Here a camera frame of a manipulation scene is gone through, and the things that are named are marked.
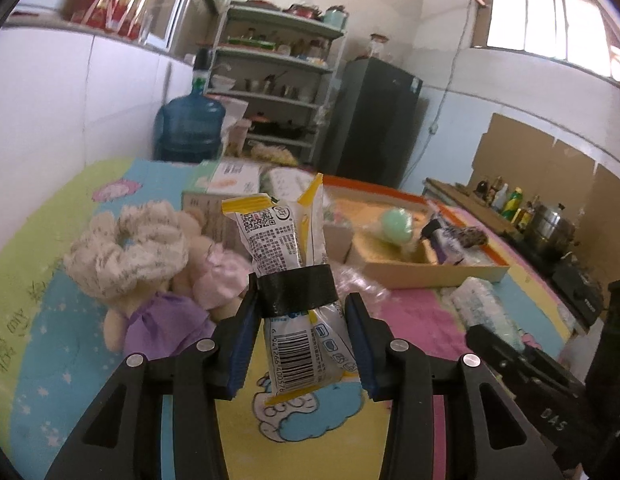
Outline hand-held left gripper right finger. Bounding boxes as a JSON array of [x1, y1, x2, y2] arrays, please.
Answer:
[[342, 293, 564, 480]]

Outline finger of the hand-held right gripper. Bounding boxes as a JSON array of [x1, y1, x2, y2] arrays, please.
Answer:
[[465, 324, 586, 402]]

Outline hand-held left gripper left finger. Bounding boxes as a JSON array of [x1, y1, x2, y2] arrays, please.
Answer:
[[45, 272, 264, 480]]

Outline floral pocket tissue pack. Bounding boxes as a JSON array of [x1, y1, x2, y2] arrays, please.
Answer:
[[450, 276, 523, 351]]

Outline teddy bear purple dress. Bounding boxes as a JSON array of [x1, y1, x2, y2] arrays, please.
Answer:
[[104, 280, 218, 361]]

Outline teddy bear pink dress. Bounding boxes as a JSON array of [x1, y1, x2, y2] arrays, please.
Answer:
[[175, 207, 251, 311]]

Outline orange rimmed cardboard box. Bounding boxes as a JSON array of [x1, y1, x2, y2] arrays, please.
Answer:
[[320, 175, 510, 291]]

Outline yellow white snack packet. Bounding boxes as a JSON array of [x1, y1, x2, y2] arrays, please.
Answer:
[[221, 172, 361, 408]]

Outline leopard print scrunchie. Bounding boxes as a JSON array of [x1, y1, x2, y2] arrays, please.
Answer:
[[452, 226, 488, 250]]

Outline mint green plush ball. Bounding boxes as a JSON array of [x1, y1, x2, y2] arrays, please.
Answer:
[[379, 208, 415, 246]]

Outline fluffy white scrunchie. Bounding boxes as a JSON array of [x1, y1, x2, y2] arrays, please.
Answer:
[[64, 199, 189, 306]]

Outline black induction cooker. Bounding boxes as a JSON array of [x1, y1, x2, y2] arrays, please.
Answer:
[[504, 232, 560, 267]]

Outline steel steamer pot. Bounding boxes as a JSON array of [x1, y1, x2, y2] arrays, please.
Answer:
[[527, 202, 578, 256]]

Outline wooden cutting board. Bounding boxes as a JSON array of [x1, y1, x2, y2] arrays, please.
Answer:
[[425, 177, 520, 231]]

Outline white green tissue box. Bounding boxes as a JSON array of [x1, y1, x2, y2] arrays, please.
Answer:
[[182, 160, 263, 261]]

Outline green floral tissue box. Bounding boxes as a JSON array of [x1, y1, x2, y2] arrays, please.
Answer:
[[260, 167, 315, 201]]

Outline striped cartoon tablecloth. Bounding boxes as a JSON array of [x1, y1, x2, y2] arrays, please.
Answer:
[[0, 157, 575, 480]]

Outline yellow plastic bag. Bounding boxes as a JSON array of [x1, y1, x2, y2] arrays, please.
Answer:
[[250, 142, 295, 166]]

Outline blue water jug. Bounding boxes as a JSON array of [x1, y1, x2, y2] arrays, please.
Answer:
[[154, 92, 225, 163]]

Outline dark grey refrigerator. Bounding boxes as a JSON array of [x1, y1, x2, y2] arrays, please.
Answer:
[[320, 57, 423, 188]]

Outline black white water pump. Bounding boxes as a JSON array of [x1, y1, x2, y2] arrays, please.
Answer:
[[192, 49, 213, 93]]

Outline grey metal shelf rack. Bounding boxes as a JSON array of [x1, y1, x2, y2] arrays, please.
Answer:
[[205, 2, 348, 166]]

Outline green tray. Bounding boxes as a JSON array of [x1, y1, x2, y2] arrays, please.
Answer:
[[227, 35, 275, 48]]

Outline teal enamel pot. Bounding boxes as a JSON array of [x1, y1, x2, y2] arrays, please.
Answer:
[[322, 6, 349, 31]]

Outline high barred window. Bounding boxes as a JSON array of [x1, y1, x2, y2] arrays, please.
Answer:
[[482, 0, 620, 81]]

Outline red cooking pot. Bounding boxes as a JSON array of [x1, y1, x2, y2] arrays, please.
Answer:
[[285, 4, 321, 21]]

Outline cardboard wall sheet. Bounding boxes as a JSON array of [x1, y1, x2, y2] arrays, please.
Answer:
[[472, 112, 620, 241]]

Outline white wall cable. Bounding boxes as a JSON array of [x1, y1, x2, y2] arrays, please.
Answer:
[[435, 5, 478, 136]]

